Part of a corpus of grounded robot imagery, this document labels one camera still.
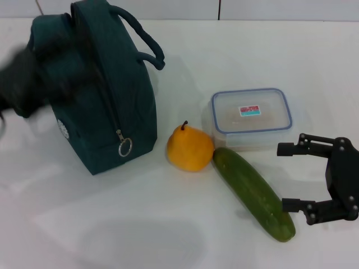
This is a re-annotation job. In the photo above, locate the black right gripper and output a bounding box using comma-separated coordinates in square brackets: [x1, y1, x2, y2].
[277, 133, 359, 226]

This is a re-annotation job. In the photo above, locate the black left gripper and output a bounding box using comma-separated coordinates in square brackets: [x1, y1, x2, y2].
[0, 46, 74, 113]

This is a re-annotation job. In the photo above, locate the dark teal insulated lunch bag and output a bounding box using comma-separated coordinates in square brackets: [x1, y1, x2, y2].
[17, 0, 165, 176]

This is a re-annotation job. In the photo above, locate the yellow pear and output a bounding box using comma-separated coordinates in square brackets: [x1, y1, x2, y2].
[167, 120, 215, 172]

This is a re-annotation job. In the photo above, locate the green cucumber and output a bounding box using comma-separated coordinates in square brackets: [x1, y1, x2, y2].
[212, 147, 297, 243]

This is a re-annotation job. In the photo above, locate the clear blue-rimmed food container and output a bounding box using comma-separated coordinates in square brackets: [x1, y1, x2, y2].
[201, 87, 293, 152]

